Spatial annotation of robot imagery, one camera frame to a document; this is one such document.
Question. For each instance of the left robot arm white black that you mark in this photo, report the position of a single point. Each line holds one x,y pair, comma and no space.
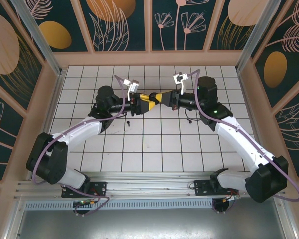
77,130

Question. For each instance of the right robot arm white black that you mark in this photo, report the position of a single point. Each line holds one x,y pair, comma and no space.
239,144

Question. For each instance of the grey metal sheet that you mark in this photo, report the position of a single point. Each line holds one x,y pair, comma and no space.
149,226

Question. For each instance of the aluminium frame post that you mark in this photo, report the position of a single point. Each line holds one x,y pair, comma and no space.
38,39
257,37

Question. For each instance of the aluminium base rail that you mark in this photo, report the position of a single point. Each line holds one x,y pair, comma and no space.
149,185

